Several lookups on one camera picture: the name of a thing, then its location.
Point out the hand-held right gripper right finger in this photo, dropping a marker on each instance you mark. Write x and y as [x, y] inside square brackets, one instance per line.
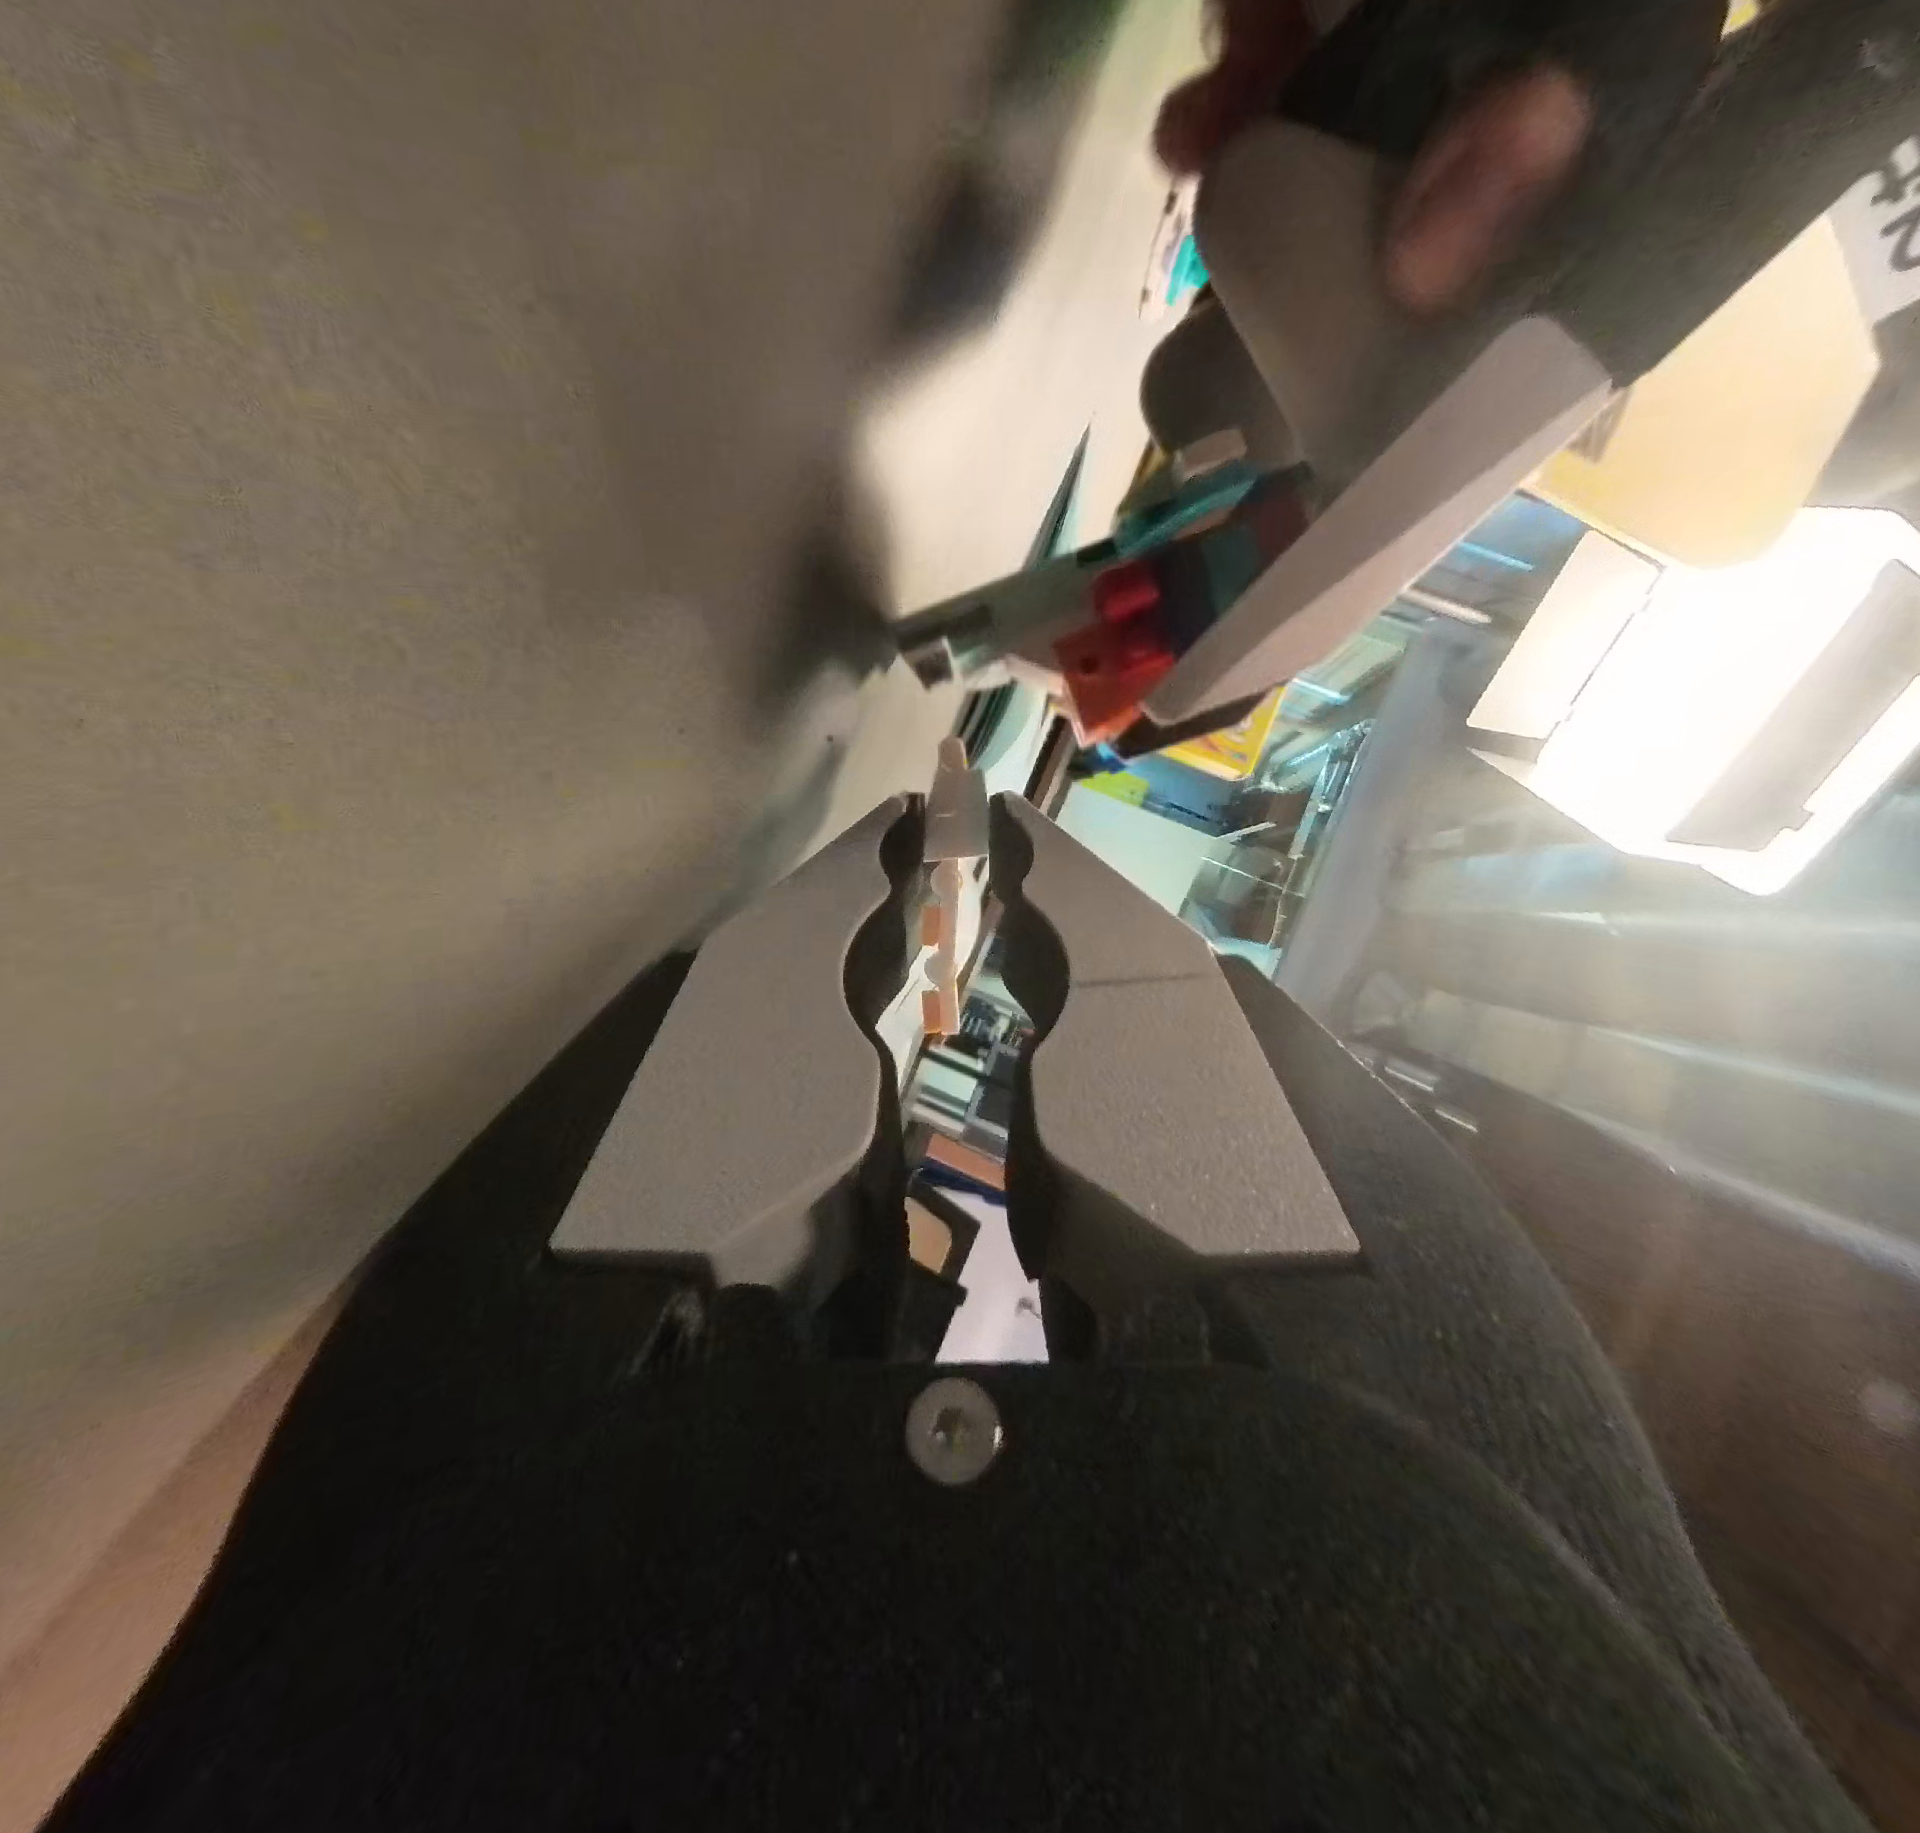
[1185, 1113]

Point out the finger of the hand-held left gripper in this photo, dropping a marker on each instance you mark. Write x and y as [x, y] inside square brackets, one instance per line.
[1396, 513]
[1291, 242]

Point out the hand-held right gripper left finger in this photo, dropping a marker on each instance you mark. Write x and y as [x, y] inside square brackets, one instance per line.
[720, 1098]

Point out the teal white red lego assembly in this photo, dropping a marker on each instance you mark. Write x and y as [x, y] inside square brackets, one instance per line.
[1126, 627]

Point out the small white orange lego piece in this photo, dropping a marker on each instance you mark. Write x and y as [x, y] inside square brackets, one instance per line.
[952, 798]

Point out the person's left hand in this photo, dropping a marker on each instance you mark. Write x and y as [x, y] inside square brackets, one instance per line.
[1486, 182]

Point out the rectangular ceiling light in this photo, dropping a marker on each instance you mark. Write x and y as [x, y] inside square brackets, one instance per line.
[1695, 693]

